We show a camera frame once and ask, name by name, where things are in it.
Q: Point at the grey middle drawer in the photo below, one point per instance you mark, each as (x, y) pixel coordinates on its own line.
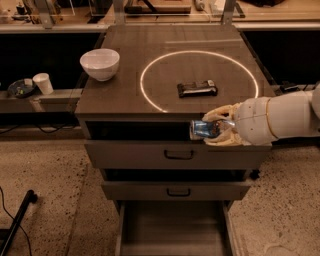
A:
(174, 191)

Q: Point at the white paper cup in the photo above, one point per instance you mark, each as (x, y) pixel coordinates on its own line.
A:
(42, 80)

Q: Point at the black snack bar wrapper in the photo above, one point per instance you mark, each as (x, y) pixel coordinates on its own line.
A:
(204, 88)

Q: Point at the blue redbull can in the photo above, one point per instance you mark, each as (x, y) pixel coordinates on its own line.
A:
(209, 129)

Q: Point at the black tripod stand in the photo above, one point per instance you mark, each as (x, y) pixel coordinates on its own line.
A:
(288, 87)

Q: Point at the black cabinet caster wheel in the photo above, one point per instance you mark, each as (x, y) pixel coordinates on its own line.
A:
(255, 174)

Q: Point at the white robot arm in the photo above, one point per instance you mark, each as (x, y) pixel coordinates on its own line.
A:
(263, 120)

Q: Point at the grey top drawer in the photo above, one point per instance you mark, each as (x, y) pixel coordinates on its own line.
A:
(173, 155)

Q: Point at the grey bottom drawer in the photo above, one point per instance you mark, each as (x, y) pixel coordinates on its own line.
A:
(174, 228)

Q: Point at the grey drawer cabinet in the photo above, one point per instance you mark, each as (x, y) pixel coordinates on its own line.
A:
(141, 102)

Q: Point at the black floor stand leg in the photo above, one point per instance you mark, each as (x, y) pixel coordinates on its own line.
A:
(7, 235)

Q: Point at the grey drawer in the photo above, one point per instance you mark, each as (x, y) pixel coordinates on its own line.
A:
(174, 228)
(174, 191)
(173, 155)

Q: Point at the grey side bench ledge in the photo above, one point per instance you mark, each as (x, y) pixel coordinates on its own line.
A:
(61, 100)

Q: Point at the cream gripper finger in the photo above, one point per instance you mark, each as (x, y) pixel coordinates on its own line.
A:
(225, 112)
(228, 137)

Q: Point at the white ceramic bowl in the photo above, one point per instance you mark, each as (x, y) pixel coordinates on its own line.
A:
(100, 64)

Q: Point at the dark round dish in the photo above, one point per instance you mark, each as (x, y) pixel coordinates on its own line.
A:
(22, 88)

